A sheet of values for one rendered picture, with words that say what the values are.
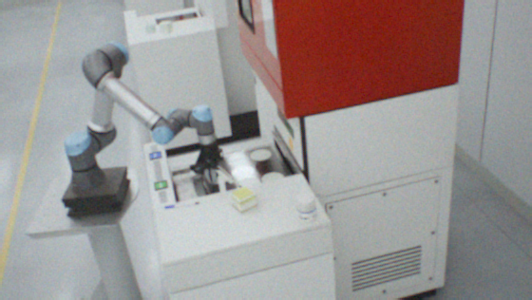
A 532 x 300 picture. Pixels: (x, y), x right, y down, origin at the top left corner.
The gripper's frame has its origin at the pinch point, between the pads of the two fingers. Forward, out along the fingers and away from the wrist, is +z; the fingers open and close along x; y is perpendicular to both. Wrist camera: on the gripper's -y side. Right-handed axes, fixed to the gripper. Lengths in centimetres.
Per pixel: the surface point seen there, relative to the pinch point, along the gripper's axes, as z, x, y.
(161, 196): -4.4, 12.9, -19.3
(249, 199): -10.6, -27.9, -20.5
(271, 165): 1.4, -19.1, 20.8
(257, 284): 15, -35, -37
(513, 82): 13, -116, 153
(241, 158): 1.4, -3.1, 23.8
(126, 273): 53, 49, -14
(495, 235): 91, -117, 108
